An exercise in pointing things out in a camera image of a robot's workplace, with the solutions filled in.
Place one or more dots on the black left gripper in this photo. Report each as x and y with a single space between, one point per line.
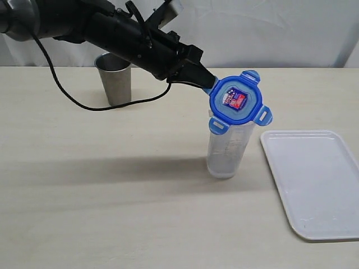
177 62

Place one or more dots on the blue plastic container lid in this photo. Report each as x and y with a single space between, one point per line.
235 101

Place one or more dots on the stainless steel cup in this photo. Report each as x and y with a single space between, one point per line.
115 74

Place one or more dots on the clear tall plastic container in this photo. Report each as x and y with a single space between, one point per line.
227 144

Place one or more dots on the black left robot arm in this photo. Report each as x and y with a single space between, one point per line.
122 32

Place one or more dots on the white backdrop curtain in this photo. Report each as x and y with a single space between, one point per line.
231 34

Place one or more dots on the white plastic tray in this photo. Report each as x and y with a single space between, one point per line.
316 176

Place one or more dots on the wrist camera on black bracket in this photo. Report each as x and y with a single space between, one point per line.
164 14

